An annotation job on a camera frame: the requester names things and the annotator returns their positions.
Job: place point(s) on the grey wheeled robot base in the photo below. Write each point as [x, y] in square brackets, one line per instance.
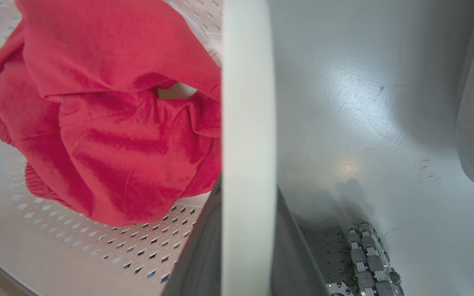
[368, 259]

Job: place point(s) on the red garment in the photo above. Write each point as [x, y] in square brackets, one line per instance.
[113, 135]

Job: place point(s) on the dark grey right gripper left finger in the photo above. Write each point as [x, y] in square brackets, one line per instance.
[200, 259]

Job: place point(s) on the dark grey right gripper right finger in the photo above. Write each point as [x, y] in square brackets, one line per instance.
[290, 255]

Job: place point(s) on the white perforated laundry basket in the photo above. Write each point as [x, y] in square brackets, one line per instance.
[249, 123]

